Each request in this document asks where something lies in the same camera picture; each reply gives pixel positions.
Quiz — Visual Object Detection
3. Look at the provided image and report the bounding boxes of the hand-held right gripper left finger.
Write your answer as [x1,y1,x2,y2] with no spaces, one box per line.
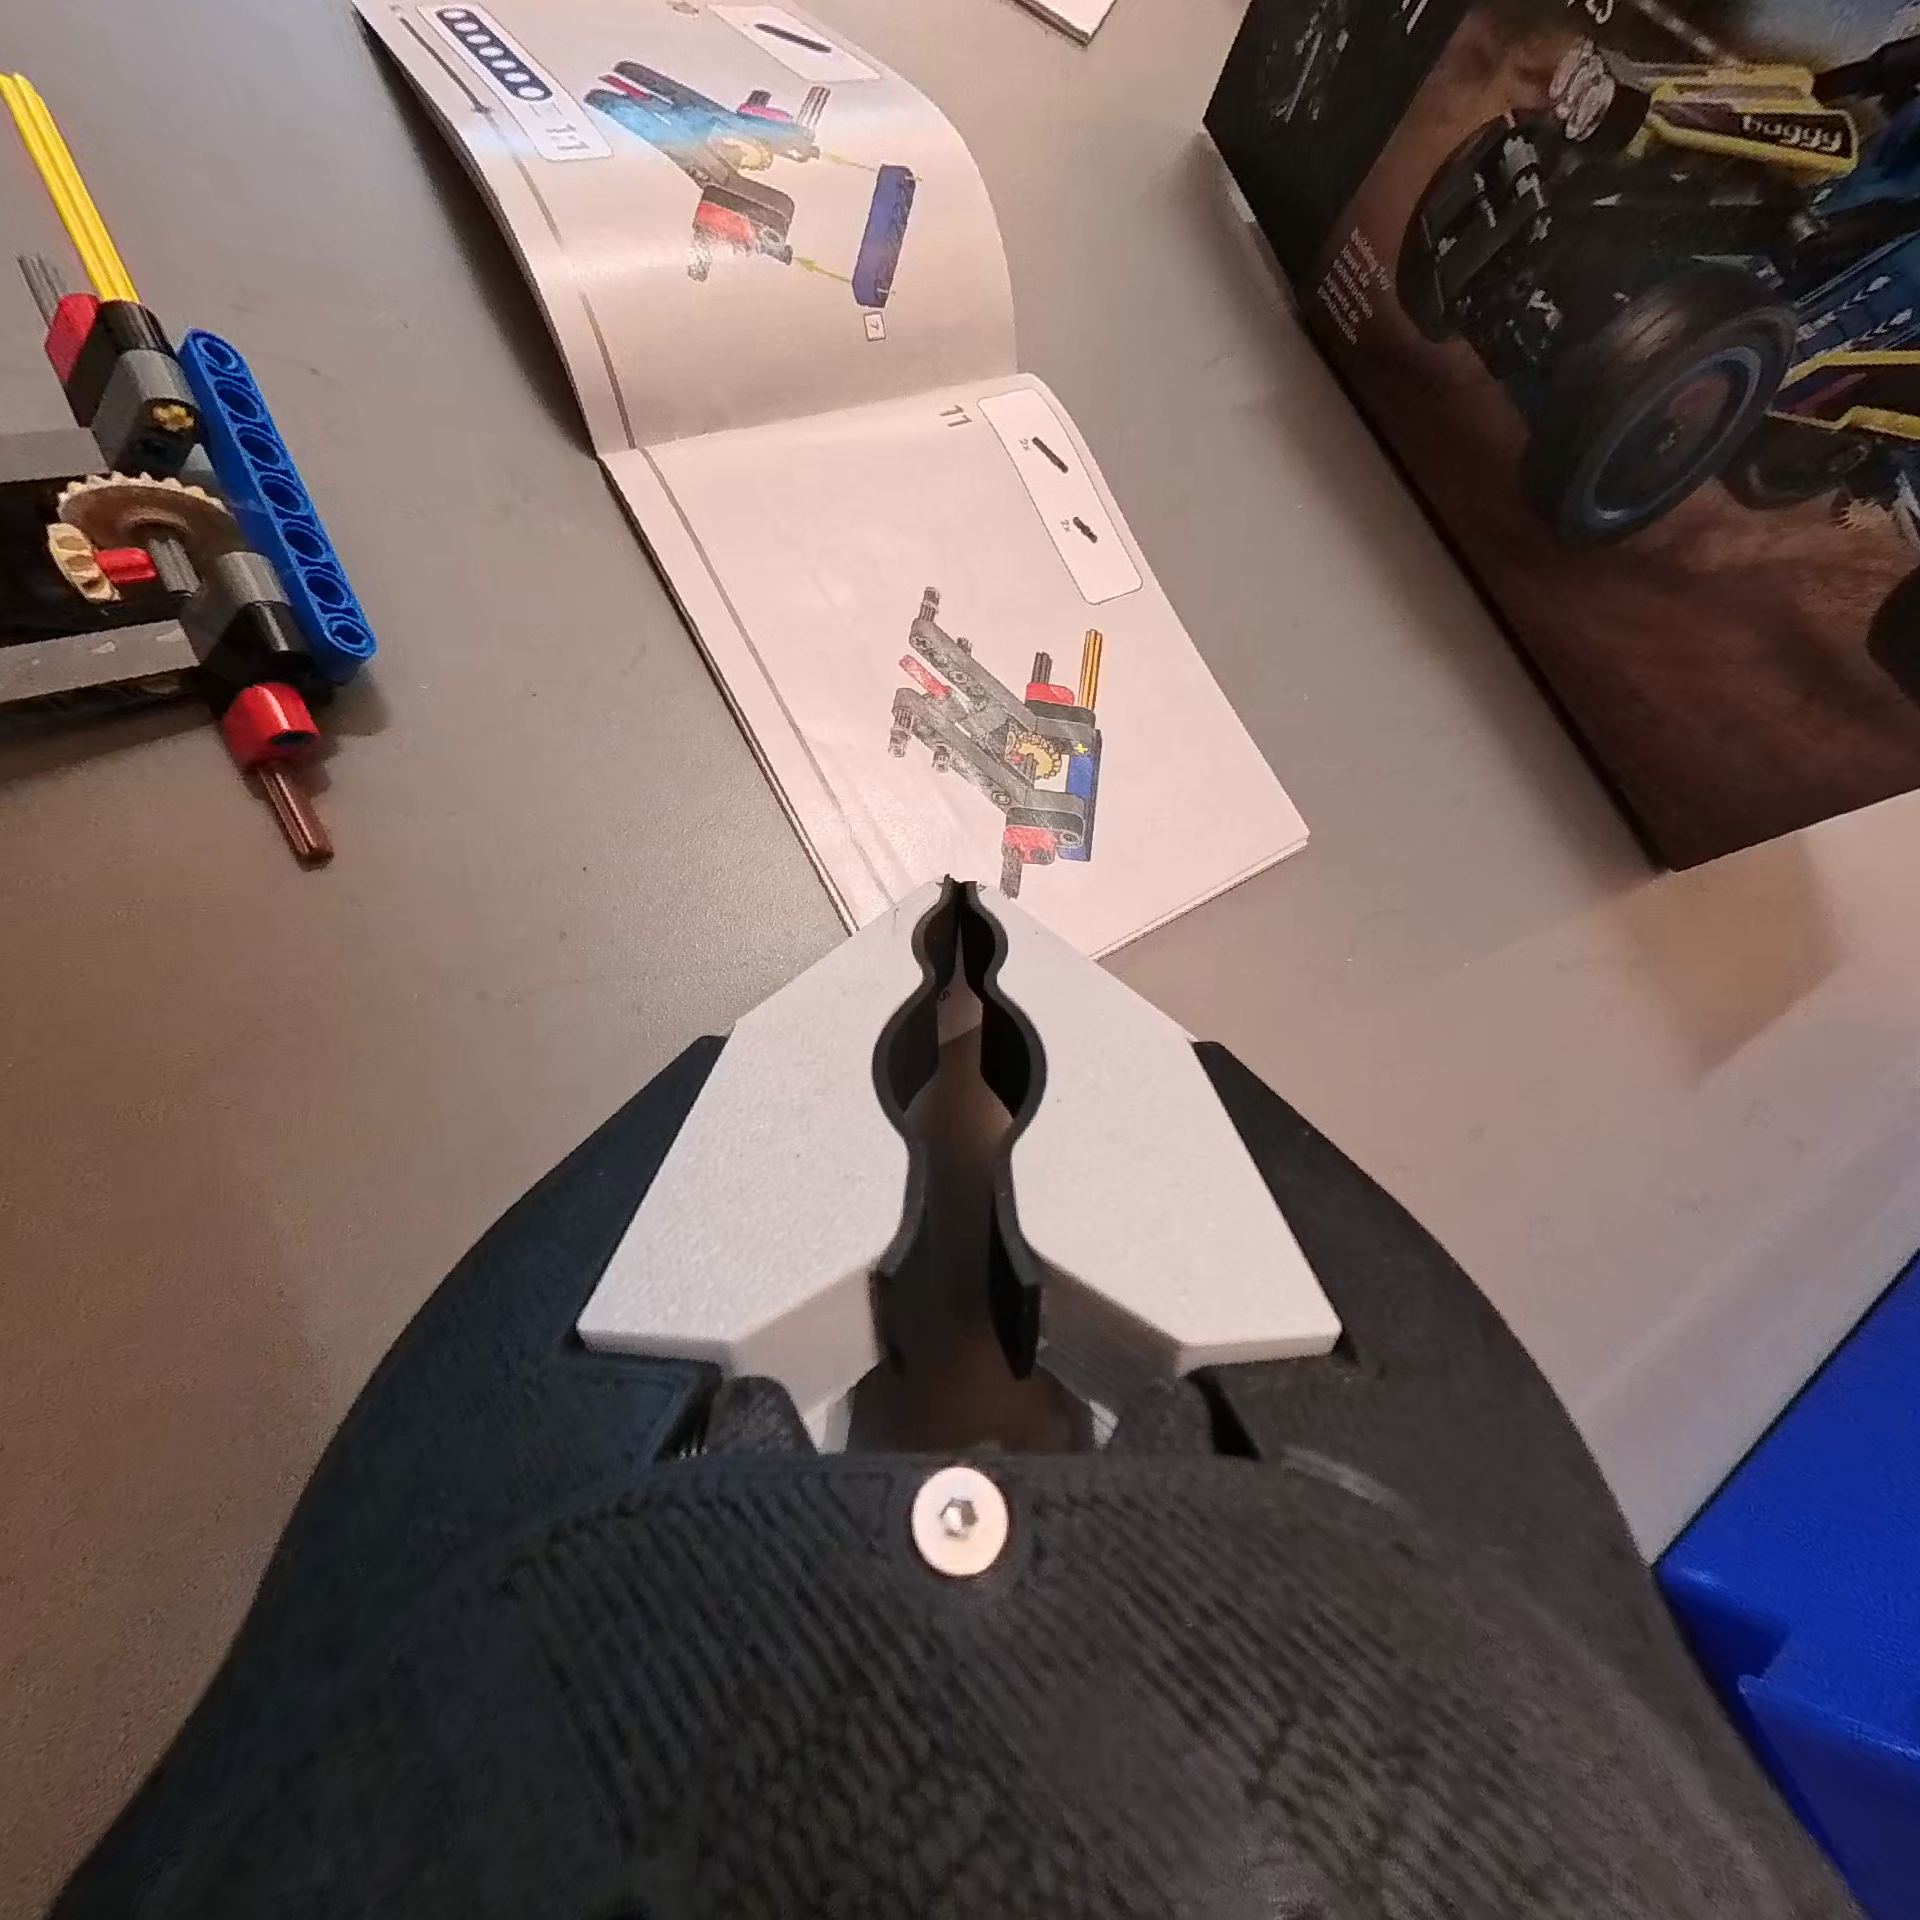
[575,872,969,1455]

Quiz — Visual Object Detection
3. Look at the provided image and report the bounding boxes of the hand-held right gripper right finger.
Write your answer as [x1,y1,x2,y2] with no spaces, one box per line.
[963,879,1338,1413]

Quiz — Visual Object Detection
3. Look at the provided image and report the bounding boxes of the blue plastic bin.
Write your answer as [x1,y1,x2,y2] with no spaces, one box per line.
[1651,1251,1920,1920]

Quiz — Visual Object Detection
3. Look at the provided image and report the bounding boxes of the partly built lego assembly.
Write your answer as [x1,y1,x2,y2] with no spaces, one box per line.
[0,71,377,867]

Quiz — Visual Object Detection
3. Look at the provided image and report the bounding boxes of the lego set box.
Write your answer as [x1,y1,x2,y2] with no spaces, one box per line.
[1200,0,1920,872]

